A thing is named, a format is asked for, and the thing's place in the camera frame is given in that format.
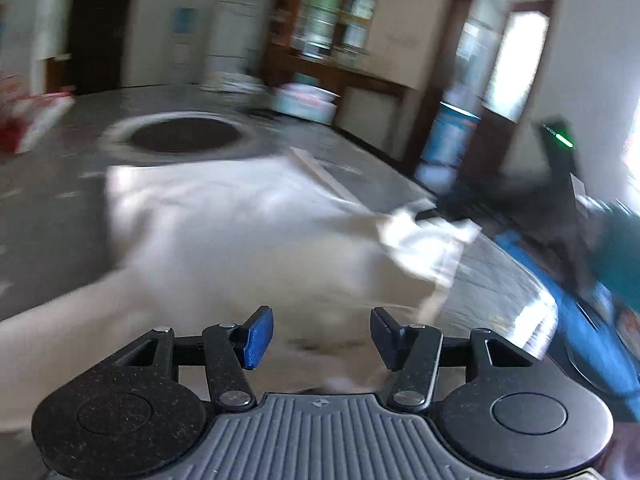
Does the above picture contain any cream white garment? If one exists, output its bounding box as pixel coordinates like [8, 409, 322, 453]
[1, 151, 480, 430]

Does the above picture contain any wooden glass side door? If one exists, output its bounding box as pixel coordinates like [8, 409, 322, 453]
[459, 0, 553, 182]

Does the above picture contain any wooden console table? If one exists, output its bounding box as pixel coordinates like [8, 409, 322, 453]
[258, 44, 409, 164]

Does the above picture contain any round black induction cooktop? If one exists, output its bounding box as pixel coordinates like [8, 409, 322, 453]
[128, 117, 243, 154]

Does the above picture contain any tissue box pack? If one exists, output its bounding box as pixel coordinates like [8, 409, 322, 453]
[271, 82, 337, 125]

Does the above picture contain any crumpled patterned cloth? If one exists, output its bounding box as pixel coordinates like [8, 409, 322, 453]
[200, 73, 264, 94]

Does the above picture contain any wooden display cabinet right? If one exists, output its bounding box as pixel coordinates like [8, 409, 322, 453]
[258, 0, 375, 87]

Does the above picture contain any white refrigerator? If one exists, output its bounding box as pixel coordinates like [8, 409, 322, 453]
[202, 0, 258, 86]

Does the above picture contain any polka dot play tent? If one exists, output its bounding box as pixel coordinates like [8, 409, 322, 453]
[0, 75, 74, 155]

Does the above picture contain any water dispenser with blue bottle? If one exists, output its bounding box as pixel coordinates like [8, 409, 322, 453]
[168, 6, 198, 84]

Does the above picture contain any dark wooden entrance door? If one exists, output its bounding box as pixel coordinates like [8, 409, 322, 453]
[67, 0, 131, 96]

